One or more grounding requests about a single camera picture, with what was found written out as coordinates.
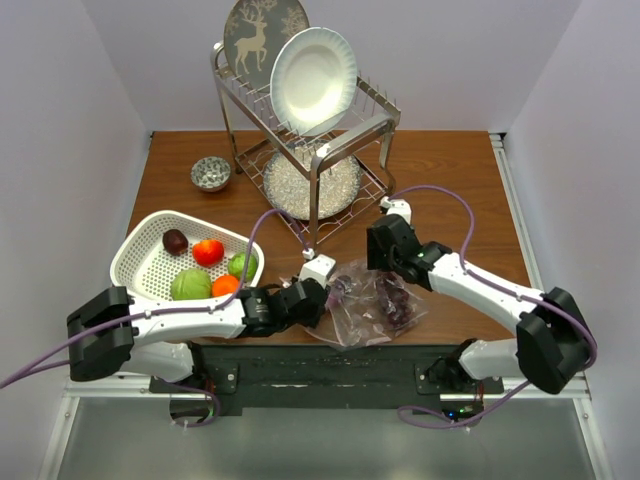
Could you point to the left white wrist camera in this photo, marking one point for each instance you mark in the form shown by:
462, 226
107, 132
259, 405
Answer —
320, 269

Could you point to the green fake cabbage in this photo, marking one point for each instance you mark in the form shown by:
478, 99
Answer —
191, 284

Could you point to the clear zip top bag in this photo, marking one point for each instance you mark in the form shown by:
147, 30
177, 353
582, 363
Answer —
357, 322

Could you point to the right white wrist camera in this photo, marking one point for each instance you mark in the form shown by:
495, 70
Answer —
398, 207

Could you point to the small green fake vegetable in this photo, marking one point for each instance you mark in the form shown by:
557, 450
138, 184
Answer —
237, 263

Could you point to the red fake grape bunch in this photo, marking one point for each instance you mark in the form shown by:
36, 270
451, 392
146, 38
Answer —
393, 300

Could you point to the small patterned bowl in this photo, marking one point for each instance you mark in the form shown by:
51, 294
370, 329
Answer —
211, 174

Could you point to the white fluted plate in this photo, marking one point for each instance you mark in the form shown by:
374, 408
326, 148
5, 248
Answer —
313, 81

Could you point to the steel dish rack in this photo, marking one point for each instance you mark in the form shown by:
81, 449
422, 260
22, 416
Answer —
365, 133

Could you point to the purple fake eggplant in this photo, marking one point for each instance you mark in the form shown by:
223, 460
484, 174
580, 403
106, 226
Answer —
341, 287

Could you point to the white perforated plastic basket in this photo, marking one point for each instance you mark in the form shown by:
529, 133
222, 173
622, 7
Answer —
148, 270

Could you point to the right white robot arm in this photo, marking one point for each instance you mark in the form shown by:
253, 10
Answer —
551, 341

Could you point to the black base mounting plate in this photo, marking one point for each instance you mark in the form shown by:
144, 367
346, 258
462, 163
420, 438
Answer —
321, 377

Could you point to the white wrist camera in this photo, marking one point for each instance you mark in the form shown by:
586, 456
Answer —
320, 269
398, 207

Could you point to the orange fake tomato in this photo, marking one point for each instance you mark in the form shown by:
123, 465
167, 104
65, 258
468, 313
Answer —
208, 252

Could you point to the grey deer plate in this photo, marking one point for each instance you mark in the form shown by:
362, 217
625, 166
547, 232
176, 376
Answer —
255, 32

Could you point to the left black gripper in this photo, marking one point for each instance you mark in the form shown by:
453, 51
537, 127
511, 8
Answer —
312, 319

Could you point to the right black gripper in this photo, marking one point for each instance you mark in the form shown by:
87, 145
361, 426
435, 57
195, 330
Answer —
375, 258

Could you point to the dark red fake fruit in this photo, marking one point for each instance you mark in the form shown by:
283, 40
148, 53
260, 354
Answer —
175, 242

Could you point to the fake orange fruit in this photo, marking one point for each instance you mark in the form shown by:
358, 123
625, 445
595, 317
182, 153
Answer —
224, 285

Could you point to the speckled plate lower shelf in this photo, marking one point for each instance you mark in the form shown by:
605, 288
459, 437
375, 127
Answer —
287, 189

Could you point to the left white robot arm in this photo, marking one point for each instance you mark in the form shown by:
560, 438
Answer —
113, 332

